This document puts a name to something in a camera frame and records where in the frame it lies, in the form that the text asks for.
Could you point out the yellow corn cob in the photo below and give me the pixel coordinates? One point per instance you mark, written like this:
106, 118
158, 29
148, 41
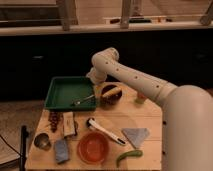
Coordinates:
111, 92

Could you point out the silver metal fork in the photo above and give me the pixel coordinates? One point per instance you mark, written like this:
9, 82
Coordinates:
82, 100

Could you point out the grey triangular cloth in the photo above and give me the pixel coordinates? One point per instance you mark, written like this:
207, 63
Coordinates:
136, 136

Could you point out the green chili pepper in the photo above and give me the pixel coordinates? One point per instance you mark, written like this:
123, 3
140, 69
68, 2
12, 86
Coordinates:
133, 153

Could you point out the dark red grape bunch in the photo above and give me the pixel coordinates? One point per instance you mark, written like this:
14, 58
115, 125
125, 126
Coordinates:
54, 119

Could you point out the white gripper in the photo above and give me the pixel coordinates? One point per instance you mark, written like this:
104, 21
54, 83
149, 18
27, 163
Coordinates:
96, 76

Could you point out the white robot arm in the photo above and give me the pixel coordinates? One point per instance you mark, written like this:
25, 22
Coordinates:
187, 112

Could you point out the dark brown bowl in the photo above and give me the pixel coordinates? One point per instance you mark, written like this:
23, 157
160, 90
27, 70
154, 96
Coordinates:
113, 99

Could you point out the white rectangular box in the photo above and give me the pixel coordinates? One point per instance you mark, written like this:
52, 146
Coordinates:
68, 124

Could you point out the blue sponge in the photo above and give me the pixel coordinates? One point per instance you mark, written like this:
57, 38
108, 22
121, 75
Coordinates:
61, 151

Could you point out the orange tomato toy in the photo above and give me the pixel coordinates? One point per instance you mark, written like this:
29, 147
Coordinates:
140, 98

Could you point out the black pole stand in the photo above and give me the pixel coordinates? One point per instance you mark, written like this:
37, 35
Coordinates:
24, 136

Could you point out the orange plastic bowl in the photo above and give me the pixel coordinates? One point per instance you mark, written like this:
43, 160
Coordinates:
93, 148

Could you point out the green plastic tray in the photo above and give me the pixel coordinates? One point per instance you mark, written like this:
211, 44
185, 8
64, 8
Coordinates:
63, 91

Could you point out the silver metal cup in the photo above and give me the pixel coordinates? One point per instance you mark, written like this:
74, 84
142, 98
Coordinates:
42, 141

